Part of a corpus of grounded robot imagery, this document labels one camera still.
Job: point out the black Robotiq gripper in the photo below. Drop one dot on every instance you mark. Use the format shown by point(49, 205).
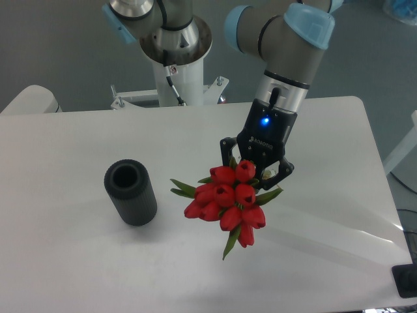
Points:
point(262, 141)

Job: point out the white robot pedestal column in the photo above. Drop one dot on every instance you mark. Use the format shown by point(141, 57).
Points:
point(177, 56)

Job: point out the white furniture leg at right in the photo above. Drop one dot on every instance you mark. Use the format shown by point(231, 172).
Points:
point(402, 149)

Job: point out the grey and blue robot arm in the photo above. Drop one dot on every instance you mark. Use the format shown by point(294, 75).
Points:
point(289, 36)

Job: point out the blue plastic bag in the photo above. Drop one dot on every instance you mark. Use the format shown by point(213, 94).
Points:
point(401, 10)

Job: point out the white metal base frame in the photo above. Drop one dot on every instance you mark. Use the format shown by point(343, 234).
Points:
point(211, 94)

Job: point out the black device at table edge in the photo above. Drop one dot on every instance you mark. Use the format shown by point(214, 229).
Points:
point(405, 280)

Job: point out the red tulip bouquet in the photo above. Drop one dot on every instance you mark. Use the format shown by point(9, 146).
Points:
point(229, 196)

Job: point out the dark grey ribbed vase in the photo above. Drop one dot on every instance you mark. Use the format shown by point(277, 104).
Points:
point(129, 187)

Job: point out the white chair at left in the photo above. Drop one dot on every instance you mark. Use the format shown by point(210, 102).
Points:
point(34, 99)

